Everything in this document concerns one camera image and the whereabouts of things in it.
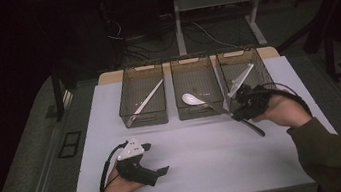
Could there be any smoky clear plastic bin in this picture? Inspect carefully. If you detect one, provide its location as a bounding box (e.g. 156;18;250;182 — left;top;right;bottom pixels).
168;51;228;122
112;60;171;131
214;42;282;116

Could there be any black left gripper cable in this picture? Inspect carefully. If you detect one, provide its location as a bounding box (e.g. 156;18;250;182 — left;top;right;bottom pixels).
93;140;136;192

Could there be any black metal stand post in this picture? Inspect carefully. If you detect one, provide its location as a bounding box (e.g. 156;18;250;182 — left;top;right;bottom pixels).
321;33;341;84
48;63;77;123

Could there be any steel table knife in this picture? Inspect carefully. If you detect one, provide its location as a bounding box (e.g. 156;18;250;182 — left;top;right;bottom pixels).
191;81;267;146

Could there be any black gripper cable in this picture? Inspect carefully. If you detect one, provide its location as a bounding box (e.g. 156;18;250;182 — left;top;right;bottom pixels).
257;77;314;125
93;140;136;192

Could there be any white table cover sheet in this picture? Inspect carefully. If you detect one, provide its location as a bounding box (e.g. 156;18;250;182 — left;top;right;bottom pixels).
54;49;341;192

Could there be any white ceramic spoon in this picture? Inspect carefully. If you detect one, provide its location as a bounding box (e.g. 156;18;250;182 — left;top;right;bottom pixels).
180;90;208;109

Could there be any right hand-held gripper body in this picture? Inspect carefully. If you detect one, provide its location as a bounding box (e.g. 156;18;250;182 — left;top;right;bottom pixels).
224;60;277;123

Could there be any black floor cable bundle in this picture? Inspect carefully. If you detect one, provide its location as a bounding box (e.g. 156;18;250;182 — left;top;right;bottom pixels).
103;8;181;68

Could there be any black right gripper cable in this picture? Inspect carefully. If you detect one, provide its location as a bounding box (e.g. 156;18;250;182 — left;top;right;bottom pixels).
257;77;314;125

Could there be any white floor cable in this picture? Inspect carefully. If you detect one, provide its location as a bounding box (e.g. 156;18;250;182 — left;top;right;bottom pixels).
191;15;240;55

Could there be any pale chopstick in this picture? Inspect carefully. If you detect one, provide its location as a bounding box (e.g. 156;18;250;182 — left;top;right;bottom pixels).
122;80;170;128
120;79;170;128

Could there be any white metal desk frame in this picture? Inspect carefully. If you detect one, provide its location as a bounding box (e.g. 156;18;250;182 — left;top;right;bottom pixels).
170;0;275;58

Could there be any person's left hand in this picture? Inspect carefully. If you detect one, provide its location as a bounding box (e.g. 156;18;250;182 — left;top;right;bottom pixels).
100;163;146;192

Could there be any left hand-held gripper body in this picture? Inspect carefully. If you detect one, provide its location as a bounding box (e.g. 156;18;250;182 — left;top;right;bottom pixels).
112;134;161;192

